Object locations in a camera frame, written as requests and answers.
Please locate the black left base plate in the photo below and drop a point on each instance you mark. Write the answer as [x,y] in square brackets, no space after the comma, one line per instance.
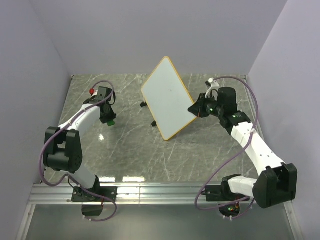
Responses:
[80,196]

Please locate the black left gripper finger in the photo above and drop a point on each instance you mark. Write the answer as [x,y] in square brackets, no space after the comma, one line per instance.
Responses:
[104,119]
[112,114]

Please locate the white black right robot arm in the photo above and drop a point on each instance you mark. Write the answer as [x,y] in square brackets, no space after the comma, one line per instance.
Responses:
[276,182]

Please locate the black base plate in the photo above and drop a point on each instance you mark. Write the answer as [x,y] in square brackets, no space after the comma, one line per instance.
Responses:
[80,196]
[218,193]

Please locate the aluminium mounting rail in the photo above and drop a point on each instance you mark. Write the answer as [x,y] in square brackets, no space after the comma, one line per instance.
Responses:
[137,193]

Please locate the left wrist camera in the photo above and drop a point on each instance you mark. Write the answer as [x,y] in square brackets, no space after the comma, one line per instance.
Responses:
[101,93]

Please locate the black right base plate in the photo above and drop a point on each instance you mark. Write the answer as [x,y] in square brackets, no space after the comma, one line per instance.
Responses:
[218,193]

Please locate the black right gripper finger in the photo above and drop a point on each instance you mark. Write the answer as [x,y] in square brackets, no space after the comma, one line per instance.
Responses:
[200,99]
[194,109]

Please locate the green whiteboard eraser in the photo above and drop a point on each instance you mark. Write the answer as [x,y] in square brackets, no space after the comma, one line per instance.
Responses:
[111,123]

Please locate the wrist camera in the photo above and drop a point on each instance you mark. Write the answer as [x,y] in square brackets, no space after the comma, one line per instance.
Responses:
[224,96]
[101,93]

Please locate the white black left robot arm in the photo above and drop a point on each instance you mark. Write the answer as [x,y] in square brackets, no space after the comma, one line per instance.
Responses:
[62,151]

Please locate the yellow framed whiteboard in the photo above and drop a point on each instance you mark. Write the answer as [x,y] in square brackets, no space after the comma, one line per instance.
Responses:
[168,98]

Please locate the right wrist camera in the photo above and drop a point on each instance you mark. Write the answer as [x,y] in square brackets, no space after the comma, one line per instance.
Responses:
[224,96]

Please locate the metal wire board stand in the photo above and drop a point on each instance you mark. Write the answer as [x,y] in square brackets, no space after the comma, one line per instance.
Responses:
[145,104]

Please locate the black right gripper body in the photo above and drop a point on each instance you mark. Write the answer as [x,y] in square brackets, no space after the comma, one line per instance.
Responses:
[208,106]

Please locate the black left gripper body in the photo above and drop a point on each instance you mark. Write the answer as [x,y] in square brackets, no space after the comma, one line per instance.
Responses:
[108,115]

